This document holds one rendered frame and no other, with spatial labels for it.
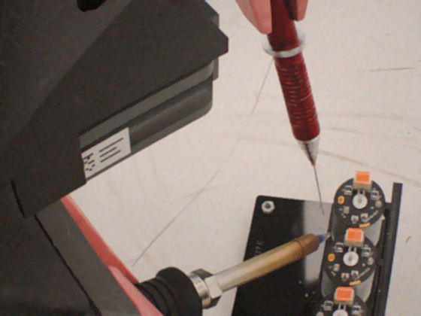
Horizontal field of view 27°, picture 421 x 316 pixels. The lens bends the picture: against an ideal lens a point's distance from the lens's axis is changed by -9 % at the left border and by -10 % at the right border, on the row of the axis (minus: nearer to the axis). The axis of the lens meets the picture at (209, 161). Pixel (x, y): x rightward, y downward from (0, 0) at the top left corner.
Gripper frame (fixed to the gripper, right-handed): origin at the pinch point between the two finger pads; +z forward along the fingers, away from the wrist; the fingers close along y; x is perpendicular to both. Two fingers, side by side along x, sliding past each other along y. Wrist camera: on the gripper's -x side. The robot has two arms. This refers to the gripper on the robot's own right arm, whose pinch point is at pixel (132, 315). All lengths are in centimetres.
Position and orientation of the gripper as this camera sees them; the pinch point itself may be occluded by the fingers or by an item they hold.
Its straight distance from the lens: 32.2
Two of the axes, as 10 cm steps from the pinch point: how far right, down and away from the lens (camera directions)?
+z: 4.8, 1.8, 8.6
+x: -6.8, 7.0, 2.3
